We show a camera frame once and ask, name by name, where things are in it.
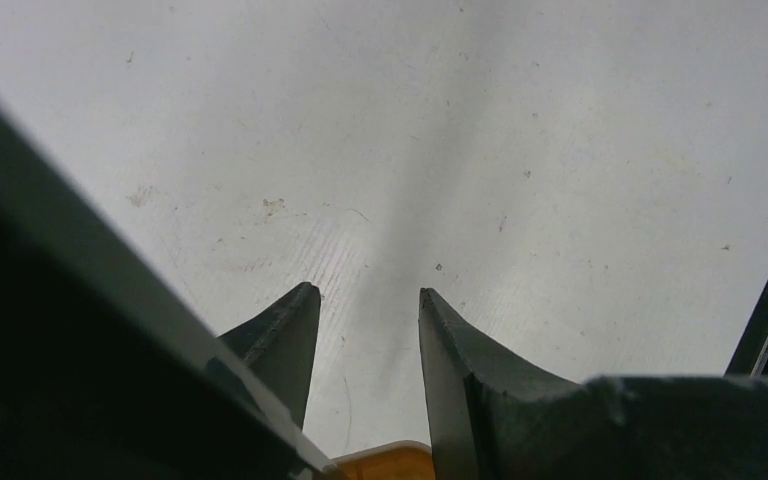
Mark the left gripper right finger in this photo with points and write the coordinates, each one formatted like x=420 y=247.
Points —
x=494 y=415

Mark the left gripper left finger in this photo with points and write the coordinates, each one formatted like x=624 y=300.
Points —
x=279 y=346

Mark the beige patterned umbrella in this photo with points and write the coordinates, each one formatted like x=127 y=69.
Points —
x=106 y=374

